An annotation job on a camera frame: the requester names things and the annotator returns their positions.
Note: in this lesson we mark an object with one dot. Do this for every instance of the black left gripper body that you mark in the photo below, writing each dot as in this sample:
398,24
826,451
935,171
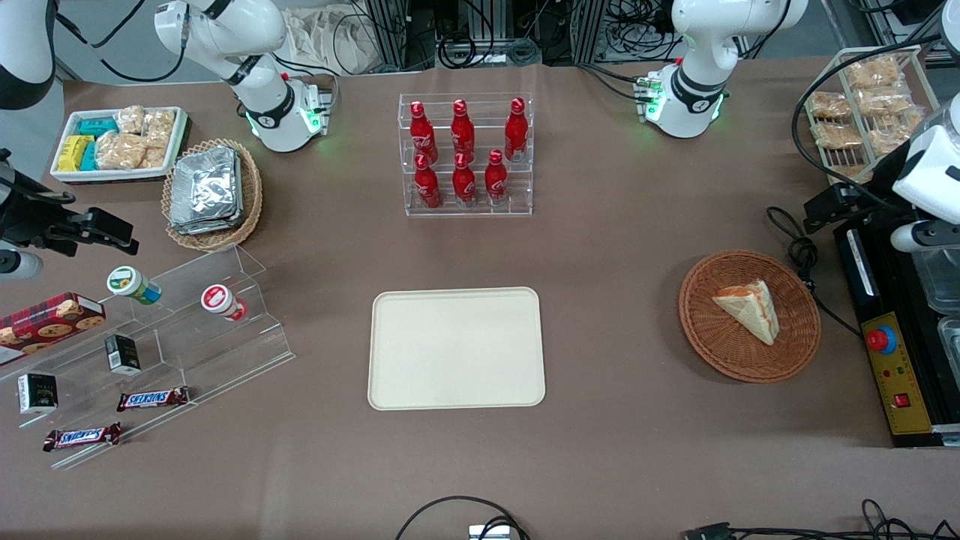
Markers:
879,188

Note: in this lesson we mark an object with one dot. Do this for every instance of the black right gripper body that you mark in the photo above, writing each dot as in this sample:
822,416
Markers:
30,222

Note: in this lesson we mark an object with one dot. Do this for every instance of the triangle sandwich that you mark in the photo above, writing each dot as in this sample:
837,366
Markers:
750,309

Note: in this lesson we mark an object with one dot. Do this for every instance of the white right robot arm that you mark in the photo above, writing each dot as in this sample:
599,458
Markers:
266,112

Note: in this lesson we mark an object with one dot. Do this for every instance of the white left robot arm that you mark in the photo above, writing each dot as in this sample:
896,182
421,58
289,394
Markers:
697,75

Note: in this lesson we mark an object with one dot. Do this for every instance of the white rectangular snack tray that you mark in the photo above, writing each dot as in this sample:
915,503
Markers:
176,139

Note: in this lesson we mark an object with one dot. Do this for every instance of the light oval wicker basket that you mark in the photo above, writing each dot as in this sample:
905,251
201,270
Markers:
253,195

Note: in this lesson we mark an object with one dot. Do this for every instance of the round brown wicker basket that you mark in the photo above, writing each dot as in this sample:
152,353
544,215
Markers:
720,345

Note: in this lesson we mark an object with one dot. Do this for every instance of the cream plastic tray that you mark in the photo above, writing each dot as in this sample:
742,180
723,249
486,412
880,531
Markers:
456,349

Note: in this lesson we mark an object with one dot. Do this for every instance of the bagged fried snack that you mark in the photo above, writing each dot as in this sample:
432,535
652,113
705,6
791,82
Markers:
829,106
883,102
892,133
851,174
872,73
837,135

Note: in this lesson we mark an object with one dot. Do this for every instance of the green lid yogurt cup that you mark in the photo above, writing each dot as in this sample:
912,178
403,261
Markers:
131,283

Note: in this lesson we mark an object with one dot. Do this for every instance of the teal snack pack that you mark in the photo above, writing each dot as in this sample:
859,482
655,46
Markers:
90,156
97,127

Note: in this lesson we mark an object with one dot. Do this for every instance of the yellow snack pack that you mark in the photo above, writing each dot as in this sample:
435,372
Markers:
73,153

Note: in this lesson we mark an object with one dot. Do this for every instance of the clear bag of crackers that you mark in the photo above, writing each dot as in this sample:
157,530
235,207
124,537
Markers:
155,157
130,120
120,151
159,127

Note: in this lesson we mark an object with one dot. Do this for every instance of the black control box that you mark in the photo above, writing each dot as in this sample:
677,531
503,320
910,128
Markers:
859,292

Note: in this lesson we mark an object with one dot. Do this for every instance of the clear plastic container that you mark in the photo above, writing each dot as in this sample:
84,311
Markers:
937,277
951,341

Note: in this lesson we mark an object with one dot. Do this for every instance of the silver foil pack stack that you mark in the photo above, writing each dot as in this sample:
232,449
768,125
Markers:
206,191

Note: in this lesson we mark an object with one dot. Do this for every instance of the red cookie box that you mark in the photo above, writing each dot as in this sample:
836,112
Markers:
45,322

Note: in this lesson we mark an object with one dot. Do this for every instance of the small black box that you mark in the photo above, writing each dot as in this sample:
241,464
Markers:
37,393
122,354

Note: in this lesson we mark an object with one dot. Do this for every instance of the red lid yogurt cup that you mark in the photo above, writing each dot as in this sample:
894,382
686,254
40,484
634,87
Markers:
221,301

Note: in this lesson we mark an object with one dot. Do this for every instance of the red emergency stop button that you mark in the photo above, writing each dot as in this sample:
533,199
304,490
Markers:
881,340

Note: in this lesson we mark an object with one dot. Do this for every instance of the clear acrylic step shelf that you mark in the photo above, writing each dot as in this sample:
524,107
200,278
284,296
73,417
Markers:
195,352

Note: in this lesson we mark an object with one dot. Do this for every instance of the snickers chocolate bar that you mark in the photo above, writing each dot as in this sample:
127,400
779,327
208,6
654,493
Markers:
152,399
81,436

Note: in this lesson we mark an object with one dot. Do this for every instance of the beige cloth bag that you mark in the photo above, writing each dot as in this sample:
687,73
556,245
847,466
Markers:
330,37

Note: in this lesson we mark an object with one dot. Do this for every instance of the clear acrylic bottle rack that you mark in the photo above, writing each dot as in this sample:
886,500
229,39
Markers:
517,191

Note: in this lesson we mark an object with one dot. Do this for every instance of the red cola bottle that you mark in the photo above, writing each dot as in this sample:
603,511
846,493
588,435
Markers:
464,185
427,187
516,131
423,135
496,182
463,131

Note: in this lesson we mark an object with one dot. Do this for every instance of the small silver device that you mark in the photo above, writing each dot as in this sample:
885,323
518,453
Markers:
489,532

